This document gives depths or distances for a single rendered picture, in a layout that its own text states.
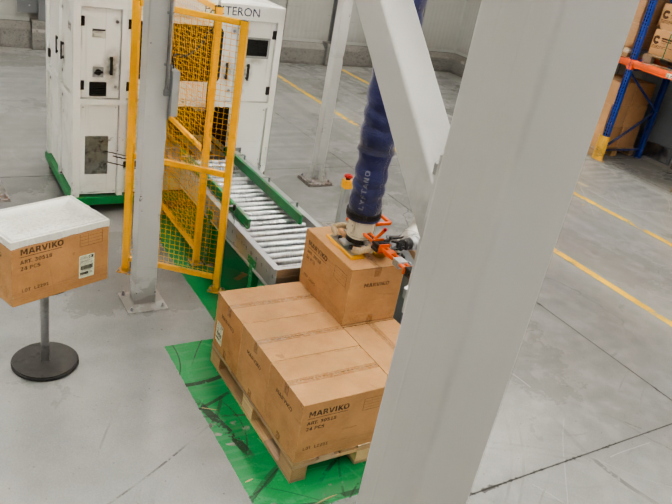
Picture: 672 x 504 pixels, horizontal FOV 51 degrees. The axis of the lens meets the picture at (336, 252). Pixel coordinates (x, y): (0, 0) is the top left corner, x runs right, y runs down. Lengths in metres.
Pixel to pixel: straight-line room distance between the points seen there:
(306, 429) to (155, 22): 2.61
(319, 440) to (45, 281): 1.78
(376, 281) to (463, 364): 3.49
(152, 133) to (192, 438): 1.99
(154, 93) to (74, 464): 2.30
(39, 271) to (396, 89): 3.40
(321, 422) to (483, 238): 3.12
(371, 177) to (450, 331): 3.40
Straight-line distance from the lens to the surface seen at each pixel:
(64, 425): 4.38
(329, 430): 3.96
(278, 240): 5.41
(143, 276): 5.28
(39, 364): 4.79
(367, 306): 4.45
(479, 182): 0.82
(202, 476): 4.07
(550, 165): 0.82
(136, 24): 5.18
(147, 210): 5.04
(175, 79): 4.73
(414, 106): 0.97
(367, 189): 4.29
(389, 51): 1.01
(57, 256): 4.23
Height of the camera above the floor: 2.86
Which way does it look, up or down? 26 degrees down
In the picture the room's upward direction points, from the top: 11 degrees clockwise
